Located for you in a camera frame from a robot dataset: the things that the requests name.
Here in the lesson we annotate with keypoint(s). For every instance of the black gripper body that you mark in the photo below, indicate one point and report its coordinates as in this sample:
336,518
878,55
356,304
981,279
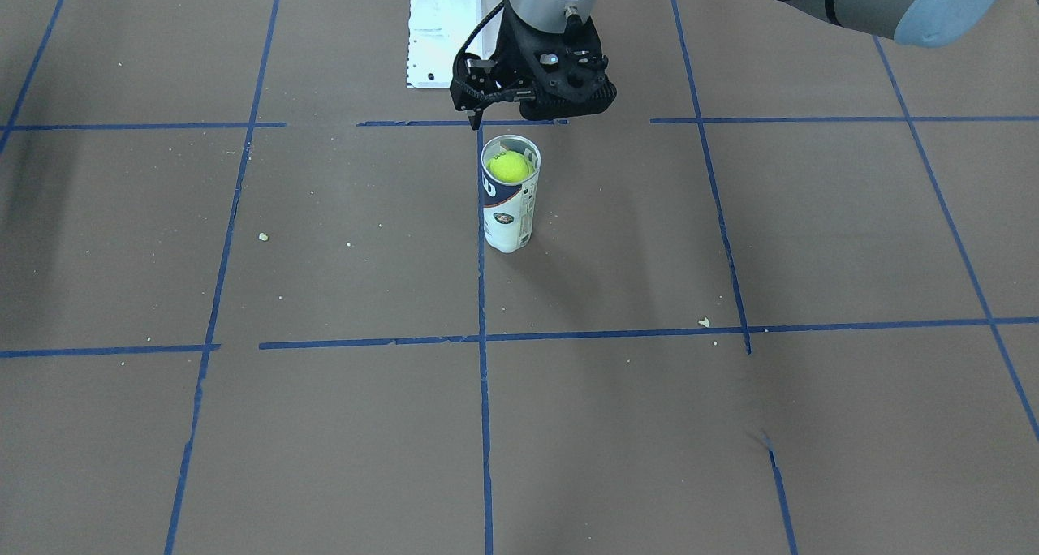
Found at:
515,62

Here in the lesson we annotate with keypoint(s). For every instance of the yellow tennis ball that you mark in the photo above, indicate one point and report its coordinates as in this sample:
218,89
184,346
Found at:
510,167

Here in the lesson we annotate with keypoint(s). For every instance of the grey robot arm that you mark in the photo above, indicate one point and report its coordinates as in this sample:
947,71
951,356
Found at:
923,24

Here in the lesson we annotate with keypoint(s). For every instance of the clear tennis ball can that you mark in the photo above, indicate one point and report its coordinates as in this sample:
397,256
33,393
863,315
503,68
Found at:
508,210

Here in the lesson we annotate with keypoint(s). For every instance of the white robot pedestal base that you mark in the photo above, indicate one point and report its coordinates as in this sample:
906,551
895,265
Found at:
436,31

